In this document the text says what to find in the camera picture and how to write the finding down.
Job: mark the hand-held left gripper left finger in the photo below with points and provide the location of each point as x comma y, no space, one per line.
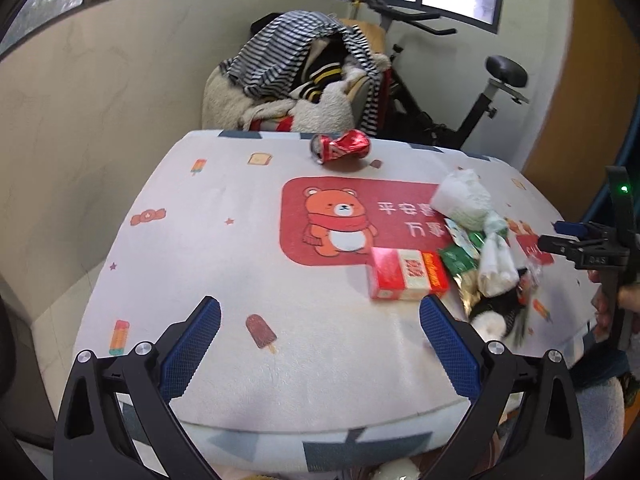
192,345

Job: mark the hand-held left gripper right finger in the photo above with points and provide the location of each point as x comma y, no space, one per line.
450,345

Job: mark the crushed red can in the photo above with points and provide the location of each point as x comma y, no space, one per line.
342,146

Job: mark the blue curtain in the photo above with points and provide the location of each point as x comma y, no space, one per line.
607,160

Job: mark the wooden chair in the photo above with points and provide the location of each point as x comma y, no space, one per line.
372,35

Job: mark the cream fleece blanket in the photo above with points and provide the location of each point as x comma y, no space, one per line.
225,100

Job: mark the black and white cloth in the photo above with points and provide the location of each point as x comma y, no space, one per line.
495,315

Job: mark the black and white striped shirt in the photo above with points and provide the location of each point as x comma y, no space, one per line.
280,50

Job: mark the printed bear table mat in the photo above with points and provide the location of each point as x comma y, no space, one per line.
240,240

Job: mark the person's right hand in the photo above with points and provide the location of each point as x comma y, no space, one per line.
600,305

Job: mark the black and yellow striped garment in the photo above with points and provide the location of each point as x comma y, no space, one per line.
320,72

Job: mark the wooden door panel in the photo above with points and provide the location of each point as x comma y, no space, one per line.
590,60

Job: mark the black exercise bike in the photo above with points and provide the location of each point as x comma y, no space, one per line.
470,120

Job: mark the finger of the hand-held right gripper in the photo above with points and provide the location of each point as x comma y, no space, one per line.
567,226
555,245

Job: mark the red cigarette box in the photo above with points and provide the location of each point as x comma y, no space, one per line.
400,272

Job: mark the green and gold snack packet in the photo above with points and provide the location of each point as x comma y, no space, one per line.
457,260

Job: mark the white and green packet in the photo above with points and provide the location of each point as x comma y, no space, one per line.
462,235

